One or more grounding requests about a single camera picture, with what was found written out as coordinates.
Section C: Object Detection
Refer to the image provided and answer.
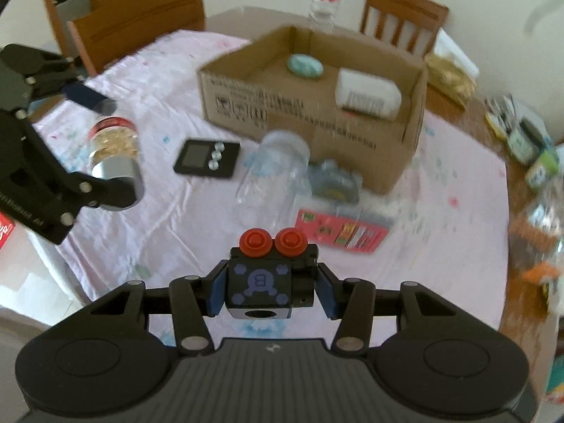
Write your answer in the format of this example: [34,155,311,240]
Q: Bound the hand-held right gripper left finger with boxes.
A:
[90,260,231,356]

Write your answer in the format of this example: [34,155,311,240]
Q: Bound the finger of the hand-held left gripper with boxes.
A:
[0,44,117,115]
[65,175,146,213]

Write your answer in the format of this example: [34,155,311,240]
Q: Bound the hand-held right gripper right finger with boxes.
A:
[315,262,477,354]

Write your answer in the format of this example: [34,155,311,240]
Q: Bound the black red toy cube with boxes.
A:
[226,228,319,321]

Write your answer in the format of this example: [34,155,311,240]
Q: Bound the capsule bottle with silver cap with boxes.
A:
[88,117,146,186]

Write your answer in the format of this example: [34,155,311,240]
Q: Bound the brown cardboard box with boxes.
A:
[196,24,429,195]

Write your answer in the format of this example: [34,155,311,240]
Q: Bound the frosted white plastic box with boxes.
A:
[335,68,404,119]

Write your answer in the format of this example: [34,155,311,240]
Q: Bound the light blue round case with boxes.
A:
[287,53,324,78]

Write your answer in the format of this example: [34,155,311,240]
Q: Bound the red snack bag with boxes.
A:
[0,211,15,253]

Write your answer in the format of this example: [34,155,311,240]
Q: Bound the red card pack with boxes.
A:
[295,209,391,254]

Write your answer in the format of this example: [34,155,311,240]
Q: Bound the pink floral table cloth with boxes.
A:
[33,29,510,340]

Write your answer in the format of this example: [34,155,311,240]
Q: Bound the wooden chair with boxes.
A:
[66,0,208,76]
[359,0,450,60]

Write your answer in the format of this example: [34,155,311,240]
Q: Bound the black digital timer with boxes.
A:
[173,139,242,180]

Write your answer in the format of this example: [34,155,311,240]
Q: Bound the clear plastic jar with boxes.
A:
[235,130,311,230]

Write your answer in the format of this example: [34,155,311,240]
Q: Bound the large clear black lid jar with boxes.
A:
[509,176,564,283]

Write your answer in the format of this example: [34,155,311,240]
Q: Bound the yellow plastic bag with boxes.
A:
[425,50,477,107]

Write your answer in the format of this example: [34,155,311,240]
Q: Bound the dark lid glass jar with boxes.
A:
[507,119,553,164]

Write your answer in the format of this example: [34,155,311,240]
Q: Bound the white folded paper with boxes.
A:
[434,29,481,75]

